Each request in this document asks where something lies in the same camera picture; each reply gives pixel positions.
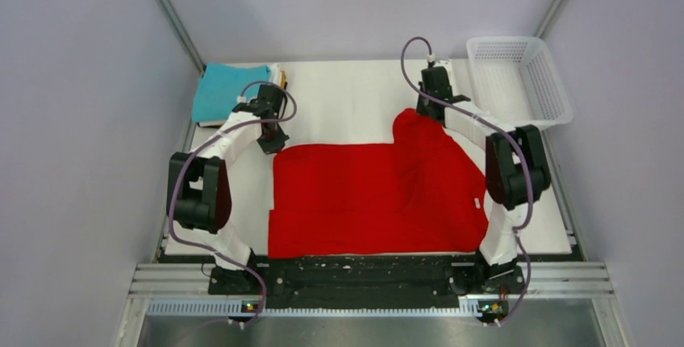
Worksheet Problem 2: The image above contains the red t-shirt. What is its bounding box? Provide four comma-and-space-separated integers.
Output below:
268, 109, 488, 259

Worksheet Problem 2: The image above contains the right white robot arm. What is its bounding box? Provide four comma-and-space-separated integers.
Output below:
416, 58, 551, 295

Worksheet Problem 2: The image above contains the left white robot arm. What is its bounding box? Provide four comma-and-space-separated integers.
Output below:
166, 81, 296, 295

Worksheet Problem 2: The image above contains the folded white t-shirt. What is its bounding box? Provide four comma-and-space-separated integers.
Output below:
202, 63, 284, 128

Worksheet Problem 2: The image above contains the folded teal t-shirt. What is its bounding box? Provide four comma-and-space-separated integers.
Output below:
191, 63, 272, 123

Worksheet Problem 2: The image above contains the white plastic basket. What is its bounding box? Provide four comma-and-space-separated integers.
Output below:
466, 36, 573, 130

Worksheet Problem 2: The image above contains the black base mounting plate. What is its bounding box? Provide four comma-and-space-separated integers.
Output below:
208, 254, 528, 323

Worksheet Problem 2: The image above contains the white slotted cable duct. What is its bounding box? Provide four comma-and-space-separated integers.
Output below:
147, 299, 482, 317

